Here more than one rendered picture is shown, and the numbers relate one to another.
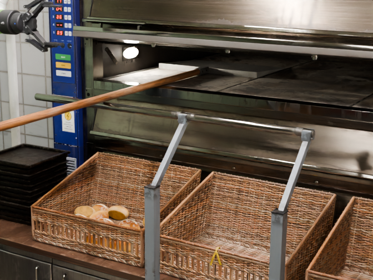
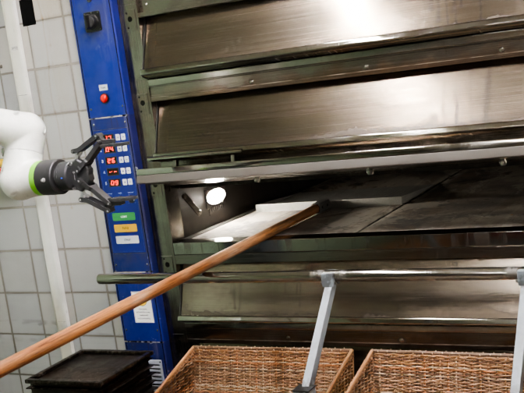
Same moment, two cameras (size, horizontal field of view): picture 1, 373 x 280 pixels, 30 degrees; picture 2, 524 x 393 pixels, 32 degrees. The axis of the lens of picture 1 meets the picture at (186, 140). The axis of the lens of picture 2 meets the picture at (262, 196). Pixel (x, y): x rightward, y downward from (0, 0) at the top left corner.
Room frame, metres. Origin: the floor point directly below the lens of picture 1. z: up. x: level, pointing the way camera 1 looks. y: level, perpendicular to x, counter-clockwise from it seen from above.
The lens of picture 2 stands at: (0.26, 0.22, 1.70)
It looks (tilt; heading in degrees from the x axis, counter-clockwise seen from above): 8 degrees down; 358
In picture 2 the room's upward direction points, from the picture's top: 8 degrees counter-clockwise
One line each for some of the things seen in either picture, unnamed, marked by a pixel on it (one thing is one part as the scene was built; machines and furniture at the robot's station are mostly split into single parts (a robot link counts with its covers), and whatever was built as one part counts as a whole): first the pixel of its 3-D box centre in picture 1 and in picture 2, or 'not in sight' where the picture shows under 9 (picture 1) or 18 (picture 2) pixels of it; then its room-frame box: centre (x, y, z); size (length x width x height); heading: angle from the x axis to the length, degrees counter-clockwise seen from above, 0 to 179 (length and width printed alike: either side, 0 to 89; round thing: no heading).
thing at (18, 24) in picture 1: (25, 23); (76, 175); (2.63, 0.61, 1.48); 0.09 x 0.07 x 0.08; 60
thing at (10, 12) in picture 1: (11, 22); (55, 176); (2.67, 0.67, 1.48); 0.12 x 0.06 x 0.09; 150
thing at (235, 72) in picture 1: (222, 65); (345, 194); (3.57, -0.18, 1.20); 0.55 x 0.36 x 0.03; 60
